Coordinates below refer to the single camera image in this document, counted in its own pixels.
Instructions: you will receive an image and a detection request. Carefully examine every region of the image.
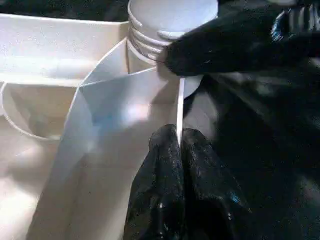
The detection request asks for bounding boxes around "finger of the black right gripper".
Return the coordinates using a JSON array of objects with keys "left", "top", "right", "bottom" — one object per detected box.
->
[{"left": 164, "top": 7, "right": 276, "bottom": 78}]

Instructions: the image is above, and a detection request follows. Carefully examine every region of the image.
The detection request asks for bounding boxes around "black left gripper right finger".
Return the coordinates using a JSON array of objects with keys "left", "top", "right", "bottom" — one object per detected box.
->
[{"left": 181, "top": 127, "right": 253, "bottom": 240}]

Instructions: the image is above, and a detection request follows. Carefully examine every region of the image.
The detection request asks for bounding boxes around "white plastic table leg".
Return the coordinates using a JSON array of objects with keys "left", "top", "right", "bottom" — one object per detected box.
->
[{"left": 127, "top": 0, "right": 220, "bottom": 62}]

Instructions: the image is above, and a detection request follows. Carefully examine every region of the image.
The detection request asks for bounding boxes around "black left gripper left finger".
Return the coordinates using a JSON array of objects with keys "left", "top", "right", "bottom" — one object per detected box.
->
[{"left": 124, "top": 124, "right": 188, "bottom": 240}]

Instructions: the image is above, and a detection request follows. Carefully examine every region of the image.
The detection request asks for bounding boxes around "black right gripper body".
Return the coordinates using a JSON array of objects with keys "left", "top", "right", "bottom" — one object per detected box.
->
[{"left": 271, "top": 0, "right": 320, "bottom": 58}]

